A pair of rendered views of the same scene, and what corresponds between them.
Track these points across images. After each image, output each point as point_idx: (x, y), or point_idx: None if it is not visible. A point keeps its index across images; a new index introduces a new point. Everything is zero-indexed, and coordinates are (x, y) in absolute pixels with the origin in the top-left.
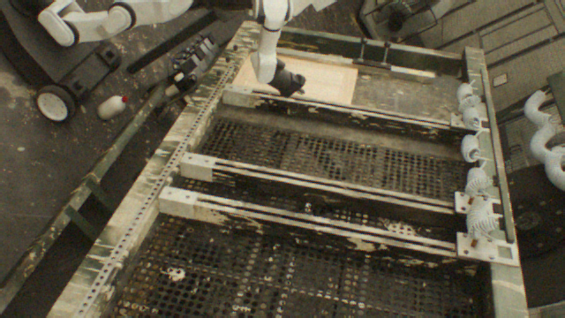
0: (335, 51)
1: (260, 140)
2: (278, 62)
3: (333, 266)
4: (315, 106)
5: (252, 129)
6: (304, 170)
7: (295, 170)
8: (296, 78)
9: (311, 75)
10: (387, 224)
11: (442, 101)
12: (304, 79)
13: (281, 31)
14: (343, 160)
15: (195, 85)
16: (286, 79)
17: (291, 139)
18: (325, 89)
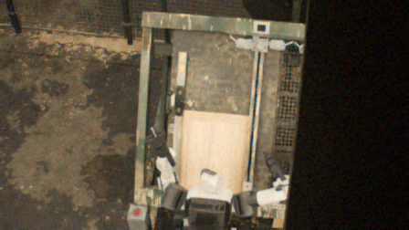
0: (148, 126)
1: (99, 151)
2: (283, 174)
3: (156, 65)
4: (256, 140)
5: (98, 162)
6: (89, 106)
7: (98, 114)
8: (272, 160)
9: (202, 144)
10: (67, 13)
11: (210, 47)
12: (269, 154)
13: (143, 173)
14: (296, 116)
15: (233, 218)
16: (280, 166)
17: (280, 149)
18: (220, 132)
